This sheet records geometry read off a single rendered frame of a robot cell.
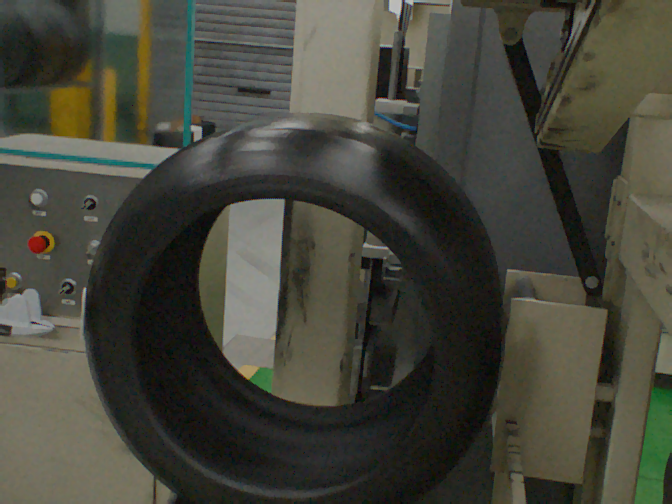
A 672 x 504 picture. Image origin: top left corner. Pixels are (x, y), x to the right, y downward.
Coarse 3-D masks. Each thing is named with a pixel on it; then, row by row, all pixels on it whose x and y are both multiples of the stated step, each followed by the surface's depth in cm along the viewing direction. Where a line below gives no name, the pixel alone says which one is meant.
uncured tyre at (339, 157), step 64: (256, 128) 116; (320, 128) 115; (192, 192) 114; (256, 192) 112; (320, 192) 111; (384, 192) 111; (448, 192) 117; (128, 256) 117; (192, 256) 145; (448, 256) 112; (128, 320) 119; (192, 320) 148; (448, 320) 113; (128, 384) 121; (192, 384) 148; (448, 384) 114; (128, 448) 128; (192, 448) 138; (256, 448) 147; (320, 448) 147; (384, 448) 144; (448, 448) 117
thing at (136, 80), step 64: (0, 0) 193; (64, 0) 191; (128, 0) 189; (192, 0) 186; (0, 64) 196; (64, 64) 194; (128, 64) 192; (192, 64) 190; (0, 128) 199; (64, 128) 197; (128, 128) 195
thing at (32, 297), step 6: (24, 294) 136; (30, 294) 136; (36, 294) 135; (6, 300) 137; (30, 300) 136; (36, 300) 136; (30, 306) 136; (36, 306) 136; (30, 312) 136; (36, 312) 136; (36, 318) 136; (42, 318) 136; (36, 324) 135; (42, 324) 135; (48, 324) 135
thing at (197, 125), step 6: (192, 120) 841; (198, 120) 840; (204, 120) 858; (192, 126) 817; (198, 126) 827; (204, 126) 829; (210, 126) 833; (192, 132) 769; (198, 132) 804; (204, 132) 830; (210, 132) 835; (192, 138) 767; (198, 138) 806
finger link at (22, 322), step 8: (16, 296) 132; (8, 304) 132; (16, 304) 132; (24, 304) 132; (0, 312) 133; (8, 312) 133; (16, 312) 132; (24, 312) 132; (0, 320) 133; (8, 320) 133; (16, 320) 133; (24, 320) 133; (16, 328) 132; (24, 328) 132; (32, 328) 133; (40, 328) 133; (48, 328) 134
